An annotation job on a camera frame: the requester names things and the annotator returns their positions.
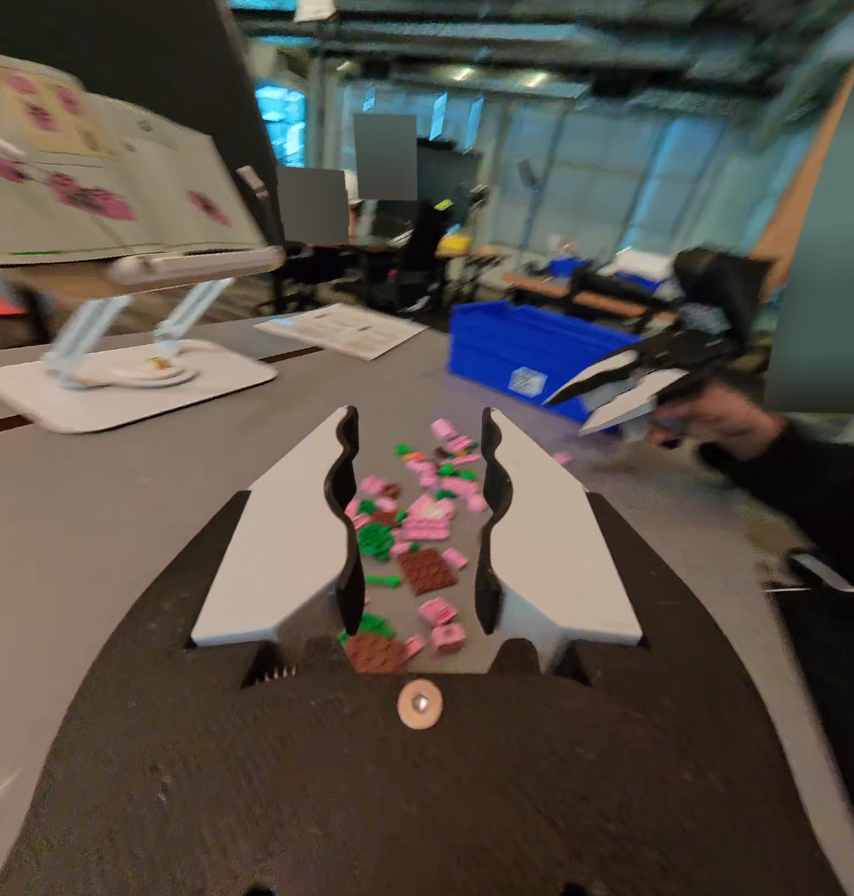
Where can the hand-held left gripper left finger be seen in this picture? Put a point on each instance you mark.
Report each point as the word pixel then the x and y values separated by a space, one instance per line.
pixel 273 553

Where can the printed instruction sheet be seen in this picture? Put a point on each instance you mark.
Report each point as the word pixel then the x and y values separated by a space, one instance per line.
pixel 343 329

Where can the brown studded plate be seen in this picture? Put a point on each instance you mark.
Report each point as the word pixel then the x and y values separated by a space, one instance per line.
pixel 427 570
pixel 376 654

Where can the person's right forearm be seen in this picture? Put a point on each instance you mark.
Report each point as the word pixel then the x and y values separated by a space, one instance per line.
pixel 819 483

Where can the tiny orange black brick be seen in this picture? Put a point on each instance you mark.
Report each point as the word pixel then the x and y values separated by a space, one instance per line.
pixel 159 364

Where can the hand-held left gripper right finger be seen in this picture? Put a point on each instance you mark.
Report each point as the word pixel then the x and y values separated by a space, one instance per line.
pixel 560 560

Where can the blue storage bin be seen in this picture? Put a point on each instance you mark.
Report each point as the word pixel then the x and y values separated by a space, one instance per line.
pixel 504 343
pixel 567 266

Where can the black office chair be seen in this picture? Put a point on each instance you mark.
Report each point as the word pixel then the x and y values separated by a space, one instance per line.
pixel 423 259

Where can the instruction booklet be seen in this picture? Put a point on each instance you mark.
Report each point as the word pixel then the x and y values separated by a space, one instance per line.
pixel 118 175

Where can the green web piece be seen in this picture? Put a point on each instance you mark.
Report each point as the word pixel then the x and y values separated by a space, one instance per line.
pixel 376 541

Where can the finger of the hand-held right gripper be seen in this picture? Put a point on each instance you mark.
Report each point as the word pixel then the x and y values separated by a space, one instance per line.
pixel 637 402
pixel 602 374

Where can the wooden post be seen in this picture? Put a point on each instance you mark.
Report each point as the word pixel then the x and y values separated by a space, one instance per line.
pixel 798 196

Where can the pile of small toy bricks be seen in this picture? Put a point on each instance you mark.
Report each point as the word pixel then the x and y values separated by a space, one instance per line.
pixel 427 504

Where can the black computer monitor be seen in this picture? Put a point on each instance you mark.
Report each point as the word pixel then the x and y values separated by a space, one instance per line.
pixel 451 171

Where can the green ribbed rod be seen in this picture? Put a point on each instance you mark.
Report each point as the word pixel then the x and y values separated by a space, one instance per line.
pixel 383 580

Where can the person's right hand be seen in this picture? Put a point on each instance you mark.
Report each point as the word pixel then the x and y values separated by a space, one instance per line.
pixel 728 423

